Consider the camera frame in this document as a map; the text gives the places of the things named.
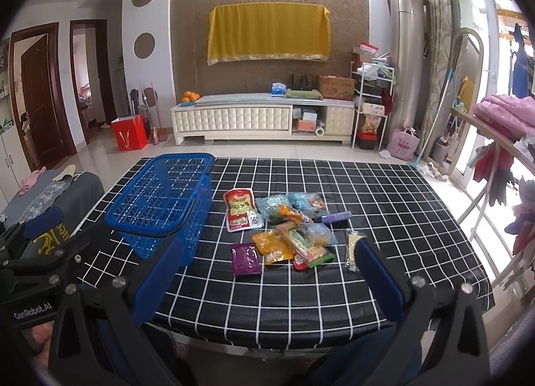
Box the clear cracker pack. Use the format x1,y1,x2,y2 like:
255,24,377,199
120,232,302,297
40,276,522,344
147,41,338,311
345,231,365,273

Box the green cracker pack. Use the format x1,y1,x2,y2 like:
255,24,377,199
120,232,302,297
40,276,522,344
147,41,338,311
275,221,334,268

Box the small red snack packet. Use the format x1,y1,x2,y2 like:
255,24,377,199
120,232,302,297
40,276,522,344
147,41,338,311
292,255,308,271

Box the blue plastic basket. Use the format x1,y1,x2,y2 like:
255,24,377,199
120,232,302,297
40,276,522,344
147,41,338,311
105,153,215,267

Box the purple snack packet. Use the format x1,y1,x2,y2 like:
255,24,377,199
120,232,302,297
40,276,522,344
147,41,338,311
230,243,262,276

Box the clear blue pastry bag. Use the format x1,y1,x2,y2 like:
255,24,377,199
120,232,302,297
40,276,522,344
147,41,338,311
288,192,327,219

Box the orange snack pouch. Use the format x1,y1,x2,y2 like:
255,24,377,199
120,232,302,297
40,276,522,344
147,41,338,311
252,230,294,265

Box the orange snack bar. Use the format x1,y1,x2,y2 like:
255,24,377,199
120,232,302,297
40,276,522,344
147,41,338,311
279,205,313,224

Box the red yellow snack pouch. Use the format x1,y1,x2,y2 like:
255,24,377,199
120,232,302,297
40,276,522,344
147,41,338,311
223,189,264,233

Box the clear bag with bun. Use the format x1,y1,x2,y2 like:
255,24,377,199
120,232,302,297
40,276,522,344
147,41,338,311
256,194,291,224

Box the person's hand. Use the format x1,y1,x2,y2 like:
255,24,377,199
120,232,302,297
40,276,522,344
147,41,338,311
31,322,54,355

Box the grey queen print garment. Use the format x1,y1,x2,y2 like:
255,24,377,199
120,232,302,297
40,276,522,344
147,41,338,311
1,170,104,262

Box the small purple candy pack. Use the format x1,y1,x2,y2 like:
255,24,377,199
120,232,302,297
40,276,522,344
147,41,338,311
321,210,352,225

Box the black white grid tablecloth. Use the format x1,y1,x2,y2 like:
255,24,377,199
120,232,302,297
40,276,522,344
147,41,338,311
78,153,495,350

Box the brown wooden door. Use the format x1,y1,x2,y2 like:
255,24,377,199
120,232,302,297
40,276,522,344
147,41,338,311
21,35,64,168

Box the red gift bag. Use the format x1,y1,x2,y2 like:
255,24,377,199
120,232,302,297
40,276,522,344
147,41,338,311
111,114,148,152

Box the pink tote bag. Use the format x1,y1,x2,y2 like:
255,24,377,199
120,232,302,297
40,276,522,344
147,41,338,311
386,128,420,161

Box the white metal shelf rack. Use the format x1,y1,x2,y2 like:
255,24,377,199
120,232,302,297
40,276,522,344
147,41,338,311
351,56,396,150

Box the oranges on blue plate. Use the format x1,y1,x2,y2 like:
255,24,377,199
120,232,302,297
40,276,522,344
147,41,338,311
181,91,200,106

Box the cardboard box on cabinet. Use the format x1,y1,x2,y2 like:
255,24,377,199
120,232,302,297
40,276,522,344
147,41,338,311
317,75,355,101

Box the green folded cloth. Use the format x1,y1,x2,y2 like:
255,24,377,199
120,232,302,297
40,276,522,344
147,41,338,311
286,89,323,101

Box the white tufted tv cabinet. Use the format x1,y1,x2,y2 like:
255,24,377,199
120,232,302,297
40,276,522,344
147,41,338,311
171,93,354,145

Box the pink folded quilt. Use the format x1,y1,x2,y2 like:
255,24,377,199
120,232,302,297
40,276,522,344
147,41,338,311
472,95,535,139

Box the blue tissue box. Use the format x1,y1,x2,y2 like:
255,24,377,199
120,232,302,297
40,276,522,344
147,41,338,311
271,83,287,95

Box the yellow tv cover cloth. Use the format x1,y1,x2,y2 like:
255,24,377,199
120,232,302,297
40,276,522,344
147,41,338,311
207,2,331,65

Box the silver standing air conditioner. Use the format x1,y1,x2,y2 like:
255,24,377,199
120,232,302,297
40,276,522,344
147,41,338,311
388,0,425,135

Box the patterned curtain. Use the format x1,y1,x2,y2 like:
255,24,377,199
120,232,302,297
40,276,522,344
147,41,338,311
420,0,452,155

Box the blue handled mop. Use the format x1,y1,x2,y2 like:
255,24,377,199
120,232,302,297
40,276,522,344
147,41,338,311
408,67,454,170

